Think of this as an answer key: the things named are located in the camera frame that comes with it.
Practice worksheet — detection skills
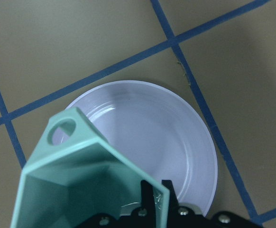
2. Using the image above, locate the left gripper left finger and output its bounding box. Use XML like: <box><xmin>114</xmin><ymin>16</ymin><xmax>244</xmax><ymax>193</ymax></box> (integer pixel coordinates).
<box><xmin>77</xmin><ymin>180</ymin><xmax>156</xmax><ymax>228</ymax></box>

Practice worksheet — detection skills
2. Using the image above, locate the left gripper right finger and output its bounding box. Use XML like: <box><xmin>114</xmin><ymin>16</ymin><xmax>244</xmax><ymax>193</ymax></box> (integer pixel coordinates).
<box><xmin>161</xmin><ymin>180</ymin><xmax>207</xmax><ymax>228</ymax></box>

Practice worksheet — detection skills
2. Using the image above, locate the mint green faceted cup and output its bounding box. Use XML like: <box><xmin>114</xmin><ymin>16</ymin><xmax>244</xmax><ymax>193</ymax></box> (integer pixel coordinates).
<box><xmin>11</xmin><ymin>107</ymin><xmax>170</xmax><ymax>228</ymax></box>

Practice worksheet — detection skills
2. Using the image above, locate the lilac plate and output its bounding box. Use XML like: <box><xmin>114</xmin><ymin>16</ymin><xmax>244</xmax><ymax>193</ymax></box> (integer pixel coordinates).
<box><xmin>51</xmin><ymin>80</ymin><xmax>219</xmax><ymax>218</ymax></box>

